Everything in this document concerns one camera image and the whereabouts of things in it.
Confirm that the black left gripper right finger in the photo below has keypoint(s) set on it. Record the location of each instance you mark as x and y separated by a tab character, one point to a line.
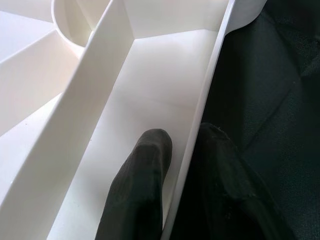
220	190

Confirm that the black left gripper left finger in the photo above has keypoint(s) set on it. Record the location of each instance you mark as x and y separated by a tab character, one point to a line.
140	185

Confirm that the white plastic table top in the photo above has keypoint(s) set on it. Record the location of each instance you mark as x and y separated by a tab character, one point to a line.
87	100

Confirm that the black table cloth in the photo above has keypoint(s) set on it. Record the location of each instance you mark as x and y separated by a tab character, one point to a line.
275	87

